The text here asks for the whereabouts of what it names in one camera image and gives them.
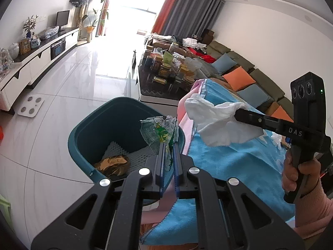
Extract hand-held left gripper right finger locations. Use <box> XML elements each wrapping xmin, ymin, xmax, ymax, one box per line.
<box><xmin>172</xmin><ymin>142</ymin><xmax>305</xmax><ymax>250</ymax></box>

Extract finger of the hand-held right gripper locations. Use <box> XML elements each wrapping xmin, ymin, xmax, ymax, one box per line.
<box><xmin>234</xmin><ymin>109</ymin><xmax>285</xmax><ymax>136</ymax></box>

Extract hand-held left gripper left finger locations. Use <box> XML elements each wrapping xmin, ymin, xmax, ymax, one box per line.
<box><xmin>31</xmin><ymin>142</ymin><xmax>167</xmax><ymax>250</ymax></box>

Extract small green print plastic wrapper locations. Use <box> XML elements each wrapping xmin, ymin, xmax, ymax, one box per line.
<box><xmin>140</xmin><ymin>116</ymin><xmax>179</xmax><ymax>171</ymax></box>

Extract white tissue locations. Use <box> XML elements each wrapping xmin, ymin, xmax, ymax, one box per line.
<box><xmin>184</xmin><ymin>94</ymin><xmax>264</xmax><ymax>147</ymax></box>

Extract brown snack wrapper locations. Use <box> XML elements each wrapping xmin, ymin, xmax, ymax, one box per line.
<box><xmin>94</xmin><ymin>155</ymin><xmax>130</xmax><ymax>176</ymax></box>

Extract white foam fruit net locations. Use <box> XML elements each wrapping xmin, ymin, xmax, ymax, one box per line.
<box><xmin>105</xmin><ymin>141</ymin><xmax>157</xmax><ymax>175</ymax></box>

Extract teal trash bin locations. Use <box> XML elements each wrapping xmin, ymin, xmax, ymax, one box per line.
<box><xmin>68</xmin><ymin>97</ymin><xmax>186</xmax><ymax>206</ymax></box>

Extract person's right hand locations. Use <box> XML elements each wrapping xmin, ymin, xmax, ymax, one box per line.
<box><xmin>282</xmin><ymin>151</ymin><xmax>322</xmax><ymax>196</ymax></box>

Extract orange cushion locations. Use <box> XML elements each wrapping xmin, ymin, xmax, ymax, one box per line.
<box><xmin>222</xmin><ymin>66</ymin><xmax>257</xmax><ymax>91</ymax></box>
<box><xmin>271</xmin><ymin>105</ymin><xmax>294</xmax><ymax>123</ymax></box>

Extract blue cushion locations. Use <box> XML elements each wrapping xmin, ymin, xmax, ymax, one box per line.
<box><xmin>238</xmin><ymin>85</ymin><xmax>271</xmax><ymax>108</ymax></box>
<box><xmin>211</xmin><ymin>53</ymin><xmax>238</xmax><ymax>75</ymax></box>

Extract green sectional sofa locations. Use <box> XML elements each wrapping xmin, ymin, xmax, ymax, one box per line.
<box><xmin>151</xmin><ymin>38</ymin><xmax>297</xmax><ymax>125</ymax></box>

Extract blue floral blanket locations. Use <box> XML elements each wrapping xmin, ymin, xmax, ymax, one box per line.
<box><xmin>139</xmin><ymin>79</ymin><xmax>297</xmax><ymax>245</ymax></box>

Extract red cloth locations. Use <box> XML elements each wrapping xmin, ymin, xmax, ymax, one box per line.
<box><xmin>187</xmin><ymin>47</ymin><xmax>216</xmax><ymax>63</ymax></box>

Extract group of jars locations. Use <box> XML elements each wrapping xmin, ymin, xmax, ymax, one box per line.
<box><xmin>142</xmin><ymin>49</ymin><xmax>198</xmax><ymax>89</ymax></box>

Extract stack of cardboard boxes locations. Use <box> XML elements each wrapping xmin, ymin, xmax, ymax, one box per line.
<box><xmin>201</xmin><ymin>29</ymin><xmax>215</xmax><ymax>45</ymax></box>

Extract pile of white clothes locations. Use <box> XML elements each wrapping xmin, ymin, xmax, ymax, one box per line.
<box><xmin>182</xmin><ymin>38</ymin><xmax>199</xmax><ymax>48</ymax></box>

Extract orange and grey curtain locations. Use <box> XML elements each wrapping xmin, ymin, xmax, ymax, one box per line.
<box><xmin>151</xmin><ymin>0</ymin><xmax>225</xmax><ymax>41</ymax></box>

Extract white bathroom scale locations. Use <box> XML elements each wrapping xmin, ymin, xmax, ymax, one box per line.
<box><xmin>17</xmin><ymin>95</ymin><xmax>45</xmax><ymax>116</ymax></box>

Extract black and white tv cabinet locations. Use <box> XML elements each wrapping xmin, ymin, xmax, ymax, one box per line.
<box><xmin>0</xmin><ymin>27</ymin><xmax>80</xmax><ymax>112</ymax></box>

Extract tall potted plant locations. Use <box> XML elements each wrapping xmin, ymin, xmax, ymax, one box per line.
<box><xmin>90</xmin><ymin>0</ymin><xmax>110</xmax><ymax>42</ymax></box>

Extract glass balcony window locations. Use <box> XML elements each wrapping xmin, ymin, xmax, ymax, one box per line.
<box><xmin>104</xmin><ymin>0</ymin><xmax>172</xmax><ymax>34</ymax></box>

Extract clear plastic bag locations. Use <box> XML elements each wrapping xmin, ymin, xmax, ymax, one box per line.
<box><xmin>39</xmin><ymin>26</ymin><xmax>60</xmax><ymax>40</ymax></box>

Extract black monitor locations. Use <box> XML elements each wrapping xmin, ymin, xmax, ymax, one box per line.
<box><xmin>56</xmin><ymin>10</ymin><xmax>71</xmax><ymax>32</ymax></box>

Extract flower vase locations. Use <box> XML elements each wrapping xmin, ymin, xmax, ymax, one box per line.
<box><xmin>22</xmin><ymin>15</ymin><xmax>38</xmax><ymax>39</ymax></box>

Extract small picture frame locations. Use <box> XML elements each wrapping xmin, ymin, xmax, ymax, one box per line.
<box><xmin>19</xmin><ymin>39</ymin><xmax>32</xmax><ymax>55</ymax></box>

